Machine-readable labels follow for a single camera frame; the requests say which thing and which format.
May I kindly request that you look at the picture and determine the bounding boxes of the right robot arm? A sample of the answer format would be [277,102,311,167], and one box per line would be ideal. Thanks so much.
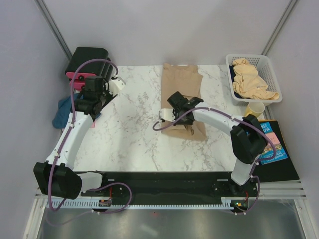
[167,92,271,196]

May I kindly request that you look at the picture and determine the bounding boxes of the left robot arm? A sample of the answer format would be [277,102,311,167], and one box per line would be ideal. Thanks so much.
[33,76,125,199]

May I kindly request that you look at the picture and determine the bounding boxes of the upper black pink drawer box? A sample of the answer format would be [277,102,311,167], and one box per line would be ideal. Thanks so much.
[70,47,109,62]

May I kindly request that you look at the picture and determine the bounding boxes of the black pink drawer box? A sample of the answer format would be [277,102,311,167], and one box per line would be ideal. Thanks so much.
[65,58,119,91]
[70,47,109,62]

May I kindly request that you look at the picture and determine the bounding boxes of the lower black pink drawer box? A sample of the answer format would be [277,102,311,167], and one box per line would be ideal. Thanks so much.
[65,58,119,91]

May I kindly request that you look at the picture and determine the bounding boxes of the blue t shirt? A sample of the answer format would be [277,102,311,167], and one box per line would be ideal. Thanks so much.
[52,95,103,129]

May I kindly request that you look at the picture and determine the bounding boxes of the yellow mug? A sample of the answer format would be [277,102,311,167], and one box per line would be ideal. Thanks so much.
[244,102,265,117]

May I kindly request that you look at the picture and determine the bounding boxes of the light yellow t shirt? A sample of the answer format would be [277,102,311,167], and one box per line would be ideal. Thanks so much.
[232,58,280,100]

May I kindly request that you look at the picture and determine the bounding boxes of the pink cube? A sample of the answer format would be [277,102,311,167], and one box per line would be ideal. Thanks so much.
[266,132,280,146]

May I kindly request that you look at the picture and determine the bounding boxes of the blue storey treehouse book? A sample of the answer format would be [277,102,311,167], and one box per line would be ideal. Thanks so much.
[260,120,288,165]

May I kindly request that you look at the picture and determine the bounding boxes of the white plastic basket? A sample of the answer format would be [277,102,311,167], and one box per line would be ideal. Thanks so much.
[225,53,283,106]

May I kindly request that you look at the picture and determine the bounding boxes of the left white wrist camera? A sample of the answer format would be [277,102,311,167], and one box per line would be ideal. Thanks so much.
[109,77,126,96]

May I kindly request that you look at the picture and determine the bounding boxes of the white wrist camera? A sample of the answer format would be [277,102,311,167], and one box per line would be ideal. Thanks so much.
[159,108,176,122]
[109,77,126,96]

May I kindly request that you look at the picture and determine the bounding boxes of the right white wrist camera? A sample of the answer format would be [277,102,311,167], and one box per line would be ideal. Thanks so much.
[159,108,176,122]

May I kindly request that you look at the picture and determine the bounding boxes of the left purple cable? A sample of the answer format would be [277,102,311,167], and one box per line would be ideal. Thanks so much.
[46,58,133,227]

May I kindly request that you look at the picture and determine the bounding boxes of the purple cable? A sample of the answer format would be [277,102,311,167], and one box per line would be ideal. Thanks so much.
[152,107,277,215]
[46,58,133,227]

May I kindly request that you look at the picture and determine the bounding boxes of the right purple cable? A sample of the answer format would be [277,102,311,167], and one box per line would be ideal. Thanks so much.
[152,107,277,215]

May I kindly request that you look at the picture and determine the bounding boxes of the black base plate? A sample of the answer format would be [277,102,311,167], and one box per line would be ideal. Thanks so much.
[81,172,257,206]

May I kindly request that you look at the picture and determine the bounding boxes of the white cable duct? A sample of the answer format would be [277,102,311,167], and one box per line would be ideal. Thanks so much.
[46,198,237,209]

